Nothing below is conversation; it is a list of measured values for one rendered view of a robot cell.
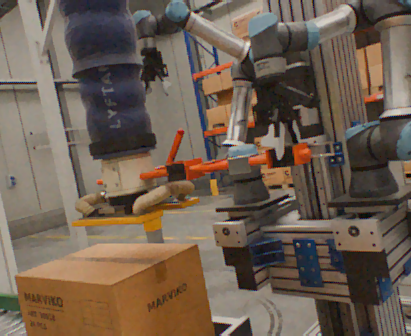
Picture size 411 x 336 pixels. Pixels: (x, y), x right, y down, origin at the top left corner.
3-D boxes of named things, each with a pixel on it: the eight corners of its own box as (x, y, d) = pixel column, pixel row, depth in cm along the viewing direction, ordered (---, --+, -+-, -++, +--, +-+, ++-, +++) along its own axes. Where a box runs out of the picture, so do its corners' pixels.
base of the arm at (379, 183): (359, 190, 153) (355, 162, 152) (405, 187, 143) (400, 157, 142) (342, 199, 142) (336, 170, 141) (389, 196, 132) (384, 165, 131)
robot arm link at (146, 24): (153, 8, 172) (133, 9, 170) (159, 36, 173) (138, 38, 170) (150, 15, 180) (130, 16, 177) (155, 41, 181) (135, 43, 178)
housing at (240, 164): (228, 175, 117) (225, 159, 117) (241, 171, 122) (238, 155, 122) (250, 172, 113) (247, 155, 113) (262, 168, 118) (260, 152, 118)
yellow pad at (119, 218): (71, 227, 146) (68, 213, 145) (95, 219, 154) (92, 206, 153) (141, 224, 125) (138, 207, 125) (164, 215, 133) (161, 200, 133)
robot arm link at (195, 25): (273, 76, 173) (163, 17, 159) (261, 82, 183) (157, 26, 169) (283, 50, 174) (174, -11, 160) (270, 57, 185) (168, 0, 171)
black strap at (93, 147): (76, 158, 143) (74, 147, 143) (127, 150, 162) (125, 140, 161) (121, 149, 129) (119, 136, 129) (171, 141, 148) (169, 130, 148)
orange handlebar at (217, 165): (76, 190, 160) (74, 181, 160) (134, 176, 184) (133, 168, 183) (306, 161, 103) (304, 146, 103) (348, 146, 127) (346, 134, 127)
